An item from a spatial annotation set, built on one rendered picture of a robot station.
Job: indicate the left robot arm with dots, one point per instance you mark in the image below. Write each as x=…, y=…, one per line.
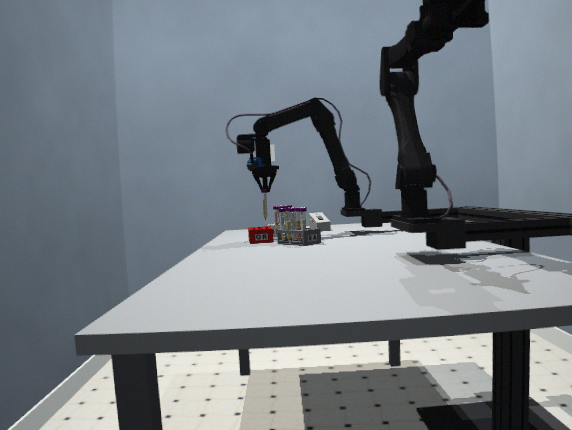
x=415, y=166

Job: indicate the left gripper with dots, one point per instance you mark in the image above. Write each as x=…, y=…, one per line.
x=475, y=15

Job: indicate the red rack with round wells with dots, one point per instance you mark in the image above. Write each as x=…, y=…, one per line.
x=260, y=234

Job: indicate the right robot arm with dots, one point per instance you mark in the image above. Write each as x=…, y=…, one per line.
x=321, y=120

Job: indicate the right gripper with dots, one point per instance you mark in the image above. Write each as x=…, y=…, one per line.
x=264, y=160

